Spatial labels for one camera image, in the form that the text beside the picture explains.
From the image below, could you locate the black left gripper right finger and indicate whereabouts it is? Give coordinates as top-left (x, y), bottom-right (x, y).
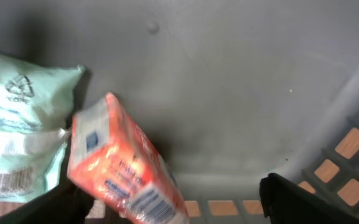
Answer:
top-left (259, 173), bottom-right (359, 224)

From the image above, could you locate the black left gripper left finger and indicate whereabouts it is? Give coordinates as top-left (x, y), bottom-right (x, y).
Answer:
top-left (0, 182), bottom-right (94, 224)

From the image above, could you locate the small orange white box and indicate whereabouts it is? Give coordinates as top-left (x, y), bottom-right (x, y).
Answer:
top-left (67, 92), bottom-right (190, 224)

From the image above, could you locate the pale green plastic pouch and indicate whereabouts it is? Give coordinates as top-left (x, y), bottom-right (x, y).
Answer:
top-left (0, 54), bottom-right (85, 203)

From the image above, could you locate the grey plastic mesh basket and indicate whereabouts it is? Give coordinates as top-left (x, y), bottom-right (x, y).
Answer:
top-left (0, 0), bottom-right (359, 223)

